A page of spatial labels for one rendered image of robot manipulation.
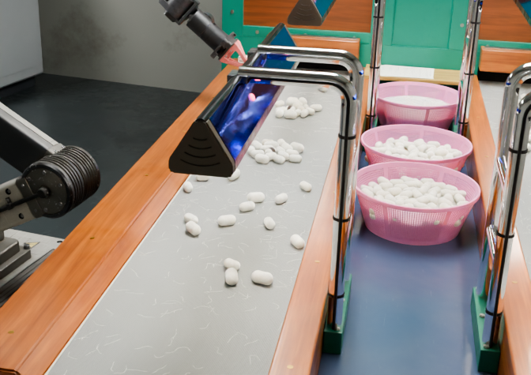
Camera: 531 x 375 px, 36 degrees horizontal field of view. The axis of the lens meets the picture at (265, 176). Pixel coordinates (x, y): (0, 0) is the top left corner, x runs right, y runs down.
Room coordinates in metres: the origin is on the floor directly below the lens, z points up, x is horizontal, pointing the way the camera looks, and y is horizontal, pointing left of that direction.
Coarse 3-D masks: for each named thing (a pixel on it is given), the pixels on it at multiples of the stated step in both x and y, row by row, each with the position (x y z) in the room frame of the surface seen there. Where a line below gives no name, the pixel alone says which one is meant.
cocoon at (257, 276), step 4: (256, 272) 1.20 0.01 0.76; (260, 272) 1.20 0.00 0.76; (264, 272) 1.20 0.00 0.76; (268, 272) 1.20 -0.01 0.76; (252, 276) 1.20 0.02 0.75; (256, 276) 1.20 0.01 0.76; (260, 276) 1.20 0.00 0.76; (264, 276) 1.20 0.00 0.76; (268, 276) 1.19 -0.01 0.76; (272, 276) 1.20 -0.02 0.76; (256, 280) 1.20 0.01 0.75; (260, 280) 1.19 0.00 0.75; (264, 280) 1.19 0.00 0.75; (268, 280) 1.19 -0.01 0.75; (272, 280) 1.20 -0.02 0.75; (264, 284) 1.20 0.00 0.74; (268, 284) 1.19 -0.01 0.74
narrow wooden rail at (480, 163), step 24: (480, 96) 2.31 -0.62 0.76; (480, 120) 2.08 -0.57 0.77; (480, 144) 1.88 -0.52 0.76; (480, 168) 1.72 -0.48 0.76; (480, 192) 1.59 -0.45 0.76; (480, 216) 1.53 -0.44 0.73; (480, 240) 1.48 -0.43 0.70; (528, 288) 1.17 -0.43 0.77; (504, 312) 1.09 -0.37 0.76; (528, 312) 1.09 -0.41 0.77; (504, 336) 1.05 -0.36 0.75; (528, 336) 1.02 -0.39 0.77; (504, 360) 1.02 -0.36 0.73; (528, 360) 0.96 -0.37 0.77
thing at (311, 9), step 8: (304, 0) 1.88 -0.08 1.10; (312, 0) 1.89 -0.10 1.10; (320, 0) 1.98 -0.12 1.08; (328, 0) 2.08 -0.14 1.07; (296, 8) 1.89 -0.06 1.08; (304, 8) 1.88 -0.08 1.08; (312, 8) 1.88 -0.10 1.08; (320, 8) 1.93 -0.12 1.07; (328, 8) 2.02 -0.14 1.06; (288, 16) 1.89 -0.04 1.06; (296, 16) 1.89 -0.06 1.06; (304, 16) 1.88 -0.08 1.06; (312, 16) 1.88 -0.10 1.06; (320, 16) 1.88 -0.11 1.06; (296, 24) 1.89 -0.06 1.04; (304, 24) 1.88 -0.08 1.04; (312, 24) 1.88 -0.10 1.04; (320, 24) 1.88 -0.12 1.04
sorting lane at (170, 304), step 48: (288, 96) 2.34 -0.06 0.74; (336, 96) 2.36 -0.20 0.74; (192, 192) 1.59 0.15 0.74; (240, 192) 1.60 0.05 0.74; (288, 192) 1.60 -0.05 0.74; (144, 240) 1.35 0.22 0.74; (192, 240) 1.36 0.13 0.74; (240, 240) 1.37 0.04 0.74; (288, 240) 1.37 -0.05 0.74; (144, 288) 1.18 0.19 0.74; (192, 288) 1.18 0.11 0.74; (240, 288) 1.19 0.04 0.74; (288, 288) 1.19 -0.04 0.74; (96, 336) 1.03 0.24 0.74; (144, 336) 1.03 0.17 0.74; (192, 336) 1.04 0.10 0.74; (240, 336) 1.04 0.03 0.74
